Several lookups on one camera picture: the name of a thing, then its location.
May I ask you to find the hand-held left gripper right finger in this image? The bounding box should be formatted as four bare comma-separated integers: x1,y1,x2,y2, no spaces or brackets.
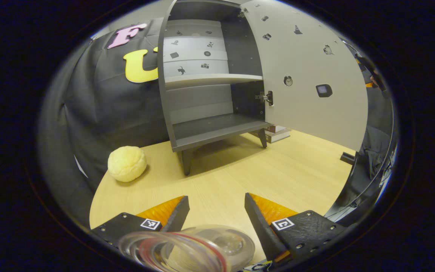
245,193,348,265

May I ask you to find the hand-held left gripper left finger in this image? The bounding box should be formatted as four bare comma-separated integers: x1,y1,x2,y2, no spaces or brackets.
90,196,190,257

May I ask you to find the clear plastic bottle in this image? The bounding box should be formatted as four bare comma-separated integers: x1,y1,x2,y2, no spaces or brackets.
119,225,256,272

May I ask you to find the dark grey cabinet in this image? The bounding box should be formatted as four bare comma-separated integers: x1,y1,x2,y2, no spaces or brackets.
157,0,273,176

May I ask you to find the person's dark clothing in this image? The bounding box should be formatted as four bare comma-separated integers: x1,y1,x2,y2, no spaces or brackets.
361,127,393,182

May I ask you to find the yellow round foam bun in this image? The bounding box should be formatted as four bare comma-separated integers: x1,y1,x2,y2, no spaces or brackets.
107,146,147,182

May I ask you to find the grey book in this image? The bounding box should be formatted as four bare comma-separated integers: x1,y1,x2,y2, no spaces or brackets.
250,130,292,144

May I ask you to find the black backdrop cloth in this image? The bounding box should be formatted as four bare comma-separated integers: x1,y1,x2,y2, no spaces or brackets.
38,17,173,229

